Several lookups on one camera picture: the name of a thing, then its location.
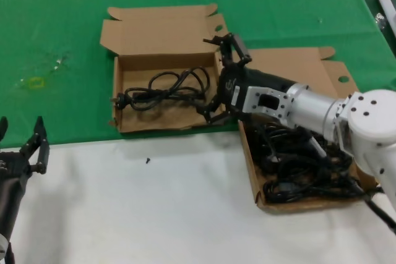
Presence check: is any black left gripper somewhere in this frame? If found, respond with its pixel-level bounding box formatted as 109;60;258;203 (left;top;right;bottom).
0;116;51;184

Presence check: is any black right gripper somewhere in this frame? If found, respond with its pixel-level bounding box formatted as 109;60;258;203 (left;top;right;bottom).
194;32;296;126

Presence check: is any small shiny metal part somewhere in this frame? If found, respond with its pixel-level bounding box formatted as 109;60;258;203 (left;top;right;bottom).
374;12;387;30

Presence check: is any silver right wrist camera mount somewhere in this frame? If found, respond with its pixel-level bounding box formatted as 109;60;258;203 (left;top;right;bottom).
243;85;293;124

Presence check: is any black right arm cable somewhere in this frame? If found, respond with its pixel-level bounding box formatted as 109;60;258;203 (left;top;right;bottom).
308;134;396;236

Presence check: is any open brown cardboard box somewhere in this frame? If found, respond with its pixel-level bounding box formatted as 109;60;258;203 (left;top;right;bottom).
216;46;380;215
99;3;230;135

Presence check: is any white bar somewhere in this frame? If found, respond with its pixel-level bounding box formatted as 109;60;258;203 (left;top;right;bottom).
376;0;396;35

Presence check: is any green table cloth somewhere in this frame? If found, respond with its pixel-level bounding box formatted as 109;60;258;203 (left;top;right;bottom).
0;0;396;150

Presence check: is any black power cable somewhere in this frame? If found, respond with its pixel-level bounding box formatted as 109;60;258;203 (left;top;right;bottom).
252;123;310;175
278;152;356;184
262;177;366;205
110;66;211;113

